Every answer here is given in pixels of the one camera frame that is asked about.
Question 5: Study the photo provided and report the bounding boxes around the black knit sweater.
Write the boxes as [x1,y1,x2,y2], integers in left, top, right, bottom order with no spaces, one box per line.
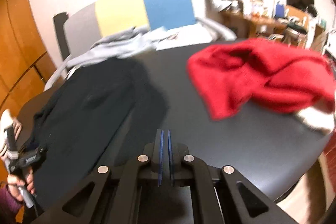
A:
[25,58,167,210]

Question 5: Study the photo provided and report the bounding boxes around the folded beige pink clothes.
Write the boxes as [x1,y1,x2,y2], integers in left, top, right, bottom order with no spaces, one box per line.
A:
[1,109,22,159]

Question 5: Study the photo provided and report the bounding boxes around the person left hand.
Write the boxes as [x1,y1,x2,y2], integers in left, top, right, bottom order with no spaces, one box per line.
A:
[7,167,35,202]

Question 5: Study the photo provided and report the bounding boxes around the wooden wardrobe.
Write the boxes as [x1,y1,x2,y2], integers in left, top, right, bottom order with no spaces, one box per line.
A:
[0,0,64,183]

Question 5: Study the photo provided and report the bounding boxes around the red knit garment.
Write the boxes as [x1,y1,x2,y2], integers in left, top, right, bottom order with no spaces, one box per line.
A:
[187,38,335,120]

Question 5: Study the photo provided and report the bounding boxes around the light blue hoodie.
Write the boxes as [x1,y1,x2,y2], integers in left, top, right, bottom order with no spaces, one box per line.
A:
[67,27,169,68]

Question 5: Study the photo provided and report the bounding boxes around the cluttered wooden desk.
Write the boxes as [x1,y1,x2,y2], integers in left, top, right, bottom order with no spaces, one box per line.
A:
[220,5,328,52]

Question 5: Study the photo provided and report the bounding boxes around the tricolour office chair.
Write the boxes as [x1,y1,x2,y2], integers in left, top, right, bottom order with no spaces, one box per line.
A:
[45,0,237,90]

